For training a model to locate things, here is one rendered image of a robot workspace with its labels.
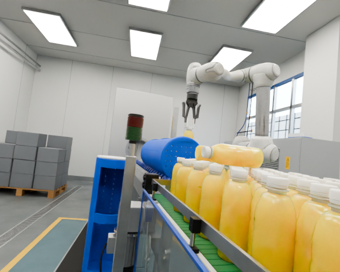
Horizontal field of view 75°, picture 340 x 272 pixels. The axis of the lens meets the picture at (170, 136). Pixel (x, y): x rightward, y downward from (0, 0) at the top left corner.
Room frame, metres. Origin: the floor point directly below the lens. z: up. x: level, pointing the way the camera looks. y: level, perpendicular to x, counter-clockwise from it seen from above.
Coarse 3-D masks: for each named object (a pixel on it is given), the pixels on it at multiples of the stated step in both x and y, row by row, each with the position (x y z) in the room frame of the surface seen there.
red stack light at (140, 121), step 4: (128, 116) 0.83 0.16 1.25; (132, 116) 0.82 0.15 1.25; (128, 120) 0.83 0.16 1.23; (132, 120) 0.82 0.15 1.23; (136, 120) 0.82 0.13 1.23; (140, 120) 0.83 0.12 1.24; (128, 124) 0.82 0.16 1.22; (132, 124) 0.82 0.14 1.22; (136, 124) 0.82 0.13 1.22; (140, 124) 0.83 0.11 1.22
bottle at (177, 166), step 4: (176, 164) 1.09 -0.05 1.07; (180, 164) 1.09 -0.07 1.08; (176, 168) 1.08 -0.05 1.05; (172, 172) 1.10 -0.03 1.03; (176, 172) 1.08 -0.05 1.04; (172, 176) 1.10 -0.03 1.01; (172, 180) 1.09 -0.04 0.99; (172, 184) 1.09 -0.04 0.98; (172, 188) 1.09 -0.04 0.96; (172, 192) 1.08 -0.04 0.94
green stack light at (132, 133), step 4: (128, 128) 0.82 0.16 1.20; (132, 128) 0.82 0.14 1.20; (136, 128) 0.82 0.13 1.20; (140, 128) 0.83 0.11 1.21; (128, 132) 0.82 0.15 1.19; (132, 132) 0.82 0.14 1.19; (136, 132) 0.82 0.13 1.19; (140, 132) 0.83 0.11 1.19; (128, 136) 0.82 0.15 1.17; (132, 136) 0.82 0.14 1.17; (136, 136) 0.82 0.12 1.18; (140, 136) 0.84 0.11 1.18; (136, 140) 0.82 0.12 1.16; (140, 140) 0.84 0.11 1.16
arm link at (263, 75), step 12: (252, 72) 1.65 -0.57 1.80; (264, 72) 1.57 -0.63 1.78; (276, 72) 1.55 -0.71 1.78; (264, 84) 1.60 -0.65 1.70; (264, 96) 1.62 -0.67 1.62; (264, 108) 1.63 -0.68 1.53; (264, 120) 1.64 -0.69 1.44; (264, 132) 1.65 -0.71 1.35; (252, 144) 1.69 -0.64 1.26; (264, 144) 1.63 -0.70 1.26; (264, 156) 1.62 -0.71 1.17; (276, 156) 1.63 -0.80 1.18
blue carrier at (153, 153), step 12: (144, 144) 2.15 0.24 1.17; (156, 144) 1.61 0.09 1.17; (168, 144) 1.33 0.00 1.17; (180, 144) 1.36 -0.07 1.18; (192, 144) 1.37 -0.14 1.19; (144, 156) 1.94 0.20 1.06; (156, 156) 1.45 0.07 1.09; (168, 156) 1.34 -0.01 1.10; (180, 156) 1.36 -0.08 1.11; (192, 156) 1.38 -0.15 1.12; (156, 168) 1.56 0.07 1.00; (168, 168) 1.34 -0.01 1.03
